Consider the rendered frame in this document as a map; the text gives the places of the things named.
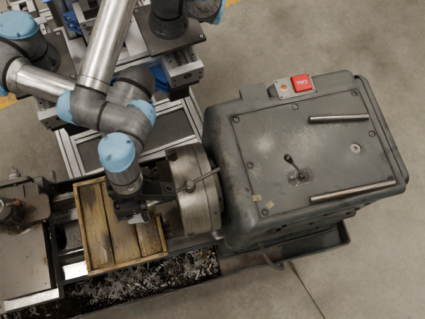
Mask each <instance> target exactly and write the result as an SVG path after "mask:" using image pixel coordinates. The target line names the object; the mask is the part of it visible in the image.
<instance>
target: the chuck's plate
mask: <svg viewBox="0 0 425 319"><path fill-rule="evenodd" d="M191 146H192V147H193V150H194V153H195V155H196V158H197V161H198V164H199V168H200V172H201V175H204V174H206V173H208V172H210V171H211V167H210V164H209V160H208V158H207V154H206V152H205V150H204V147H203V145H202V144H201V143H200V142H195V143H191ZM203 183H204V187H205V190H206V196H207V202H208V205H209V212H210V216H211V231H213V230H217V229H220V228H221V212H220V207H219V200H218V194H217V190H216V186H215V182H214V178H213V175H211V176H209V177H207V178H205V179H203Z"/></svg>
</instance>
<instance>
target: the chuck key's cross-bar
mask: <svg viewBox="0 0 425 319"><path fill-rule="evenodd" d="M218 171H220V168H219V167H217V168H215V169H213V170H211V171H210V172H208V173H206V174H204V175H202V176H200V177H199V178H197V179H195V180H193V181H194V184H196V183H197V182H200V181H201V180H203V179H205V178H207V177H209V176H211V175H213V174H215V173H216V172H218ZM186 188H188V187H187V184H185V185H183V186H181V187H179V188H177V189H175V191H176V194H177V193H179V192H180V191H182V190H184V189H186ZM159 202H161V201H151V202H149V203H147V207H148V208H149V207H151V206H153V205H155V204H157V203H159Z"/></svg>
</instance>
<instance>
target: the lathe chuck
mask: <svg viewBox="0 0 425 319"><path fill-rule="evenodd" d="M164 152H165V157H166V160H167V159H168V157H167V156H170V154H176V157H177V160H176V161H169V168H170V172H171V177H172V181H173V183H174V186H175V189H177V188H179V187H181V186H183V185H185V183H186V182H187V181H188V180H195V179H197V178H199V177H200V176H202V175H201V172H200V168H199V164H198V161H197V158H196V155H195V153H194V150H193V147H192V146H191V144H186V145H182V146H177V147H172V148H169V149H165V150H164ZM175 200H177V203H178V208H179V211H180V216H181V219H182V223H183V228H184V232H183V233H184V236H185V237H186V238H187V237H191V236H194V235H199V234H203V233H206V232H210V231H211V216H210V212H209V205H208V202H207V196H206V190H205V187H204V183H203V180H201V181H200V182H197V183H196V184H195V188H194V190H193V191H191V192H188V191H186V190H185V189H184V190H182V191H180V192H179V193H177V194H176V197H175ZM192 232H193V234H192V235H187V234H189V233H192ZM185 234H186V235H185Z"/></svg>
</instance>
